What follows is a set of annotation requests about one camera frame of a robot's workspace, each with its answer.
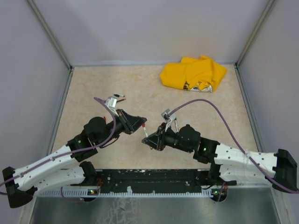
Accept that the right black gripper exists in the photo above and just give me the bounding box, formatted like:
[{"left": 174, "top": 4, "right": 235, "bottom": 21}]
[{"left": 142, "top": 122, "right": 193, "bottom": 153}]

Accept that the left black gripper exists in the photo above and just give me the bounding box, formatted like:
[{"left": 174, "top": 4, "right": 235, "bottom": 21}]
[{"left": 98, "top": 109, "right": 147, "bottom": 147}]

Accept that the white pen red tip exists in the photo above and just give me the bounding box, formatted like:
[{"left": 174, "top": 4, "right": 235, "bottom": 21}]
[{"left": 144, "top": 130, "right": 153, "bottom": 150}]

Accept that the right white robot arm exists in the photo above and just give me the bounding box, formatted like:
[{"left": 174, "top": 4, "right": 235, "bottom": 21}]
[{"left": 142, "top": 123, "right": 299, "bottom": 194}]

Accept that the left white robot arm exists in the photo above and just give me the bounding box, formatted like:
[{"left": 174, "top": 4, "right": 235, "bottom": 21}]
[{"left": 2, "top": 109, "right": 147, "bottom": 208}]

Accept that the black capped marker pen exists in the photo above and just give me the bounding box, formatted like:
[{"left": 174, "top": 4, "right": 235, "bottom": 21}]
[{"left": 113, "top": 93, "right": 125, "bottom": 98}]

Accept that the yellow folded t-shirt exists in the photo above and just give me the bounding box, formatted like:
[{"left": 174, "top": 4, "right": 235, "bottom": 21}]
[{"left": 160, "top": 55, "right": 227, "bottom": 92}]

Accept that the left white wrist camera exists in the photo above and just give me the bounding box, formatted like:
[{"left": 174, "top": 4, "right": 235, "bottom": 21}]
[{"left": 105, "top": 96, "right": 118, "bottom": 116}]

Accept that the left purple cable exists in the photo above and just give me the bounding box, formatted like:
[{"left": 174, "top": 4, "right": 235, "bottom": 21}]
[{"left": 0, "top": 97, "right": 117, "bottom": 203}]

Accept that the purple cable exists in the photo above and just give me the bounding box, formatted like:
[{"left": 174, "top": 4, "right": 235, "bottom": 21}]
[
  {"left": 0, "top": 97, "right": 117, "bottom": 203},
  {"left": 169, "top": 99, "right": 299, "bottom": 194}
]

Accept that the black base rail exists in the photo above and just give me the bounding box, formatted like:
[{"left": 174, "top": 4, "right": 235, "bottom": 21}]
[{"left": 76, "top": 169, "right": 224, "bottom": 194}]

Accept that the white slotted cable duct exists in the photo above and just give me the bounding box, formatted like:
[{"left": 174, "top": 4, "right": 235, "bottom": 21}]
[{"left": 37, "top": 188, "right": 226, "bottom": 198}]

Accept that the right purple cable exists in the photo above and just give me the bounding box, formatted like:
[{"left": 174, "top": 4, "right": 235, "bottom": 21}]
[{"left": 169, "top": 99, "right": 299, "bottom": 194}]

